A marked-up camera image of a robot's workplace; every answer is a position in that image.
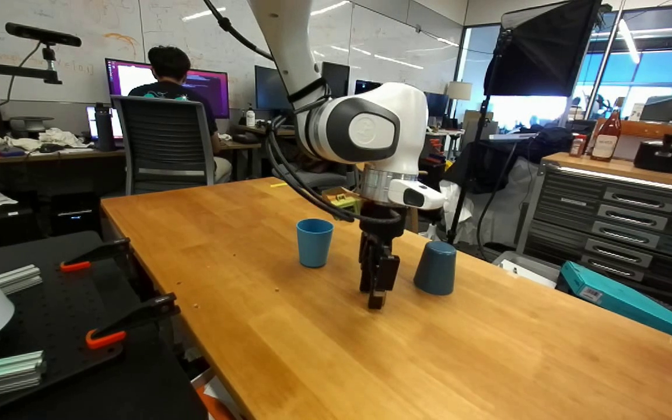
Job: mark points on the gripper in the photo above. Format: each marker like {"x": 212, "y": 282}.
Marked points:
{"x": 382, "y": 228}

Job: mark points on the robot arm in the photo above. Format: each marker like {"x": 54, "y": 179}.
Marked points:
{"x": 342, "y": 125}

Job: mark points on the dark blue cup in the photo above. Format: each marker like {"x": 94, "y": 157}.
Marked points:
{"x": 435, "y": 271}

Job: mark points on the light blue cup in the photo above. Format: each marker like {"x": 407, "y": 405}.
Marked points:
{"x": 314, "y": 245}

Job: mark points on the white bin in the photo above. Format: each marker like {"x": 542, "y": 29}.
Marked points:
{"x": 525, "y": 268}

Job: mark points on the white table lamp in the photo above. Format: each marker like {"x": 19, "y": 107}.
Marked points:
{"x": 459, "y": 90}

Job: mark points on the white pump bottle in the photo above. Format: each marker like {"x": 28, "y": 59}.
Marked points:
{"x": 250, "y": 116}

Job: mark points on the row of monitors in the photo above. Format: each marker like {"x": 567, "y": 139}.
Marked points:
{"x": 269, "y": 87}

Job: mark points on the small red bottle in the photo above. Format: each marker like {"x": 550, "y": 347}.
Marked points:
{"x": 577, "y": 146}

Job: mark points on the black clamp with orange tips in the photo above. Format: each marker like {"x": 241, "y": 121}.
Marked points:
{"x": 100, "y": 254}
{"x": 135, "y": 318}

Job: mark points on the grey office chair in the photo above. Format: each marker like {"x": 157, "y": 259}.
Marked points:
{"x": 164, "y": 146}

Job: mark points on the teal box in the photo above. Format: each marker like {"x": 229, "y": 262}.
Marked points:
{"x": 622, "y": 300}

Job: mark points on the wide monitor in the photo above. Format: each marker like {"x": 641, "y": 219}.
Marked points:
{"x": 210, "y": 87}

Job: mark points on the grey drawer cabinet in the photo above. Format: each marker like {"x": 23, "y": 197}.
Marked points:
{"x": 627, "y": 221}

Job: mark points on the pink glass bottle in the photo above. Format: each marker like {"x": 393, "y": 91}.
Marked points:
{"x": 606, "y": 137}

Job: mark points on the softbox light on stand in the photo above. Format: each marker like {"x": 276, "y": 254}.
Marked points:
{"x": 546, "y": 52}

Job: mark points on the person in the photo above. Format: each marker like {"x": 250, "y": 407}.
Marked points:
{"x": 170, "y": 70}

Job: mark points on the black computer tower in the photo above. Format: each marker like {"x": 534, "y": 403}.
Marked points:
{"x": 76, "y": 213}

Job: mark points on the black drink bottle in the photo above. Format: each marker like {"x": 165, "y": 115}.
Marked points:
{"x": 104, "y": 128}

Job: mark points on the black pot with lid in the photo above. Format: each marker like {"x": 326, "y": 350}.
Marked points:
{"x": 662, "y": 156}

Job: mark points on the laptop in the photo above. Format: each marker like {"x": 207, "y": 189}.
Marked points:
{"x": 90, "y": 121}

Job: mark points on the window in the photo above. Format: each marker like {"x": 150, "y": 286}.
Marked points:
{"x": 651, "y": 70}

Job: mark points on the white cloth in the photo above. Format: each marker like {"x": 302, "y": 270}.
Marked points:
{"x": 59, "y": 139}

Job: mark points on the whiteboard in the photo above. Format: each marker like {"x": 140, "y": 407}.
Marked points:
{"x": 114, "y": 29}

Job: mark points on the aluminium rail pieces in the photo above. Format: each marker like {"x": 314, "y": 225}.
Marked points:
{"x": 3, "y": 373}
{"x": 18, "y": 279}

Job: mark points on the camera on mount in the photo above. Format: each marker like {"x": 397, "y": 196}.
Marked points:
{"x": 41, "y": 35}

